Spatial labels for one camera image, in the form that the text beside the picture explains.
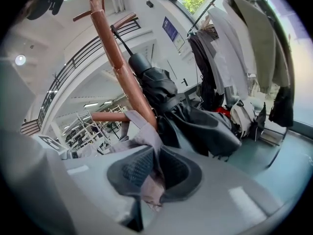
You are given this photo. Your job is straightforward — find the purple wall poster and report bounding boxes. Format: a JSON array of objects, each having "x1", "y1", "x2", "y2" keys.
[{"x1": 162, "y1": 16, "x2": 179, "y2": 43}]

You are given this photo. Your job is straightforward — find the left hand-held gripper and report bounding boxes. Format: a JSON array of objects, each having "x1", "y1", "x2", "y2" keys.
[{"x1": 37, "y1": 135, "x2": 79, "y2": 160}]

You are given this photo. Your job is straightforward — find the white bag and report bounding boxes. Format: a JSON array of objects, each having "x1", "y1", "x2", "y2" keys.
[{"x1": 229, "y1": 99, "x2": 257, "y2": 140}]

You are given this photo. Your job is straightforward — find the olive-grey jacket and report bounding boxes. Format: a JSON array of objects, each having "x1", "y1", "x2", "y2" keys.
[{"x1": 229, "y1": 0, "x2": 292, "y2": 95}]

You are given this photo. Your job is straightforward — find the black head-worn camera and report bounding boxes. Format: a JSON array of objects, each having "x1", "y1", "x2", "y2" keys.
[{"x1": 48, "y1": 0, "x2": 69, "y2": 16}]

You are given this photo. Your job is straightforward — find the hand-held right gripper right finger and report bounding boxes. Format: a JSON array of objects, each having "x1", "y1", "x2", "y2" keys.
[{"x1": 143, "y1": 145, "x2": 288, "y2": 235}]

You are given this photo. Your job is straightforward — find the wooden coat stand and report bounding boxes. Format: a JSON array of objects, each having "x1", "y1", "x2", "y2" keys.
[{"x1": 72, "y1": 0, "x2": 158, "y2": 132}]

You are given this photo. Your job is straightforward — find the black hanging garment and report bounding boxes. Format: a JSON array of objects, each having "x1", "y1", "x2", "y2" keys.
[{"x1": 187, "y1": 34, "x2": 224, "y2": 112}]

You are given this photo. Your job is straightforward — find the black balcony railing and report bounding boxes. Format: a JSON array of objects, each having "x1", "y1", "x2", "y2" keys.
[{"x1": 20, "y1": 18, "x2": 142, "y2": 136}]

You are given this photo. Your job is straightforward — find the black jacket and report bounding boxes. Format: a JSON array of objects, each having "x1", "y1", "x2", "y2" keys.
[{"x1": 156, "y1": 101, "x2": 243, "y2": 162}]

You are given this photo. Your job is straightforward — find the light grey fabric garment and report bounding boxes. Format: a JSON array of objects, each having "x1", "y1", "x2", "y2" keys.
[{"x1": 109, "y1": 110, "x2": 167, "y2": 213}]

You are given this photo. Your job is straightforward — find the black folded umbrella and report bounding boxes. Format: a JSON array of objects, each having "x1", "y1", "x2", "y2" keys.
[{"x1": 110, "y1": 24, "x2": 179, "y2": 115}]

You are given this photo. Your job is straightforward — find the black dangling bag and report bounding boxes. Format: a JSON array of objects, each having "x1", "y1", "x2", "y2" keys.
[{"x1": 268, "y1": 86, "x2": 294, "y2": 128}]

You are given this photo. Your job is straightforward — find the white metal shelving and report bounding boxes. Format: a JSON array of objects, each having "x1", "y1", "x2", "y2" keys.
[{"x1": 62, "y1": 103, "x2": 124, "y2": 155}]

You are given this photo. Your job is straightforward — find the white shirt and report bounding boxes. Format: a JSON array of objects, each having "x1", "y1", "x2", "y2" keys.
[{"x1": 207, "y1": 0, "x2": 258, "y2": 100}]

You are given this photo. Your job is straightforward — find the person's head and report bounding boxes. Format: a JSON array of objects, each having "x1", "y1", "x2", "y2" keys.
[{"x1": 23, "y1": 0, "x2": 53, "y2": 21}]

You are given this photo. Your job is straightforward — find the white wall notice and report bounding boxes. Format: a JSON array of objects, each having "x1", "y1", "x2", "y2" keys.
[{"x1": 172, "y1": 32, "x2": 186, "y2": 51}]

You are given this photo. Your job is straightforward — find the black metal garment rack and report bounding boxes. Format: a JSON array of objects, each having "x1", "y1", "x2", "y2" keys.
[{"x1": 187, "y1": 0, "x2": 295, "y2": 171}]

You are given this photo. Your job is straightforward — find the grey hanging garment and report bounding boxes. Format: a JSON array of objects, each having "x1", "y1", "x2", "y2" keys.
[{"x1": 196, "y1": 24, "x2": 227, "y2": 96}]

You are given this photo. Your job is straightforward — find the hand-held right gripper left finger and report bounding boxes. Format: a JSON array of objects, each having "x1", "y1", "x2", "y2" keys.
[{"x1": 62, "y1": 144, "x2": 157, "y2": 233}]

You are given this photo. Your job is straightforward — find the red item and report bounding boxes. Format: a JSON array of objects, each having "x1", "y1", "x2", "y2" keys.
[{"x1": 214, "y1": 106, "x2": 232, "y2": 118}]

